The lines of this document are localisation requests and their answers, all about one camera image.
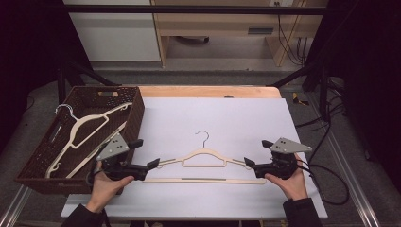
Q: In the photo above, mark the aluminium rail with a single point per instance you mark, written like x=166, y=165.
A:
x=12, y=208
x=350, y=176

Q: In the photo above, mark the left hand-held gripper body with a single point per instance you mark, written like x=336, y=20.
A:
x=115, y=148

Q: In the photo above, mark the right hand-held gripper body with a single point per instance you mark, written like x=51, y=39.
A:
x=288, y=146

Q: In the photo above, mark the cream hanger with metal hook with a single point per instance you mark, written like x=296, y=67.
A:
x=91, y=118
x=205, y=153

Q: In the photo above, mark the person's right hand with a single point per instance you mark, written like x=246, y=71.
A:
x=293, y=186

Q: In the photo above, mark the white table sheet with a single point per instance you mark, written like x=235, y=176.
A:
x=220, y=119

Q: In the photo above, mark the black horizontal frame bar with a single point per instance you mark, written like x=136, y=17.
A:
x=189, y=9

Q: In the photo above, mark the light wooden desk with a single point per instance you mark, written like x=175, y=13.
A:
x=220, y=23

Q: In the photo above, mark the brown woven basket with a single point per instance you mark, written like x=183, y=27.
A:
x=129, y=110

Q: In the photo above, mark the yellow and black tool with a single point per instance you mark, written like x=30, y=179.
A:
x=298, y=99

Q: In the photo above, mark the black curtain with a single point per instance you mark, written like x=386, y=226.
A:
x=369, y=63
x=28, y=47

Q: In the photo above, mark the white wall socket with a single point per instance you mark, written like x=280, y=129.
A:
x=282, y=3

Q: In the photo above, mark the white cabinet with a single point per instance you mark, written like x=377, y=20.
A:
x=116, y=34

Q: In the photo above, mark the person's left hand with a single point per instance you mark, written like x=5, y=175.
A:
x=105, y=189

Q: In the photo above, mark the black frame strut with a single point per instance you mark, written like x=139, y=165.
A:
x=88, y=74
x=299, y=74

